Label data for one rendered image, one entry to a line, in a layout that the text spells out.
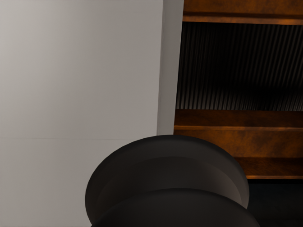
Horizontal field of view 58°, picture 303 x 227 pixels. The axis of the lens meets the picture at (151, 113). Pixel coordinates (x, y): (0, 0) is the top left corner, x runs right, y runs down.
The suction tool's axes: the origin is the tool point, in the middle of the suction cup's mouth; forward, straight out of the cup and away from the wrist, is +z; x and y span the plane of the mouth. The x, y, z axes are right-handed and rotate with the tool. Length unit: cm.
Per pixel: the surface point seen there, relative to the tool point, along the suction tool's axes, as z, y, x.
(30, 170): 10.2, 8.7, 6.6
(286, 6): 27.8, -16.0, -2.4
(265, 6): 27.8, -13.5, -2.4
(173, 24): 11.7, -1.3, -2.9
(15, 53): 10.3, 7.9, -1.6
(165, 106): 11.7, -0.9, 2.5
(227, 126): 23.4, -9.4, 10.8
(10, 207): 10.2, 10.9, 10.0
